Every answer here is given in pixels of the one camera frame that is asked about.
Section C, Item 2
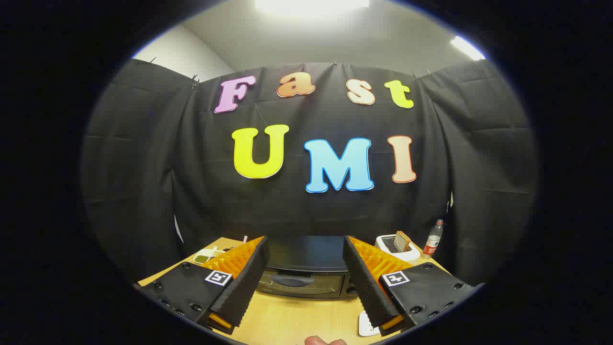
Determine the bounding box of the white pop-up toaster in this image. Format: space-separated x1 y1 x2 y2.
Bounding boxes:
375 234 421 262

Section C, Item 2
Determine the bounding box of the black toaster oven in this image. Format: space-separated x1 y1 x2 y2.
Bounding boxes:
256 235 357 300

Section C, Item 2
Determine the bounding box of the white square plate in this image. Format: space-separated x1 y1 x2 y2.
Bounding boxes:
358 310 382 337

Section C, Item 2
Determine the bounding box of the white divided dish of beans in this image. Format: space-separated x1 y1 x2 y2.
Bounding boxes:
193 246 218 265

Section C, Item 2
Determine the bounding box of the large ceiling light panel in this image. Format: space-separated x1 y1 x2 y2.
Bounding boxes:
254 0 370 16

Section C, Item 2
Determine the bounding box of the clear water bottle red label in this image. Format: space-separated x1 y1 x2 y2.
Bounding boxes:
421 219 444 260

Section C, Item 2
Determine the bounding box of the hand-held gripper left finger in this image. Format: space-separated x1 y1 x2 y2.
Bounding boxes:
136 236 270 335

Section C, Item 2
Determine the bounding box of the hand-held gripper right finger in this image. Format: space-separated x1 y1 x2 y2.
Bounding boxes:
342 235 484 336

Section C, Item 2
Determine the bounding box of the small ceiling light panel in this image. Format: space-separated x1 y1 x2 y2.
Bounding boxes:
450 36 487 61

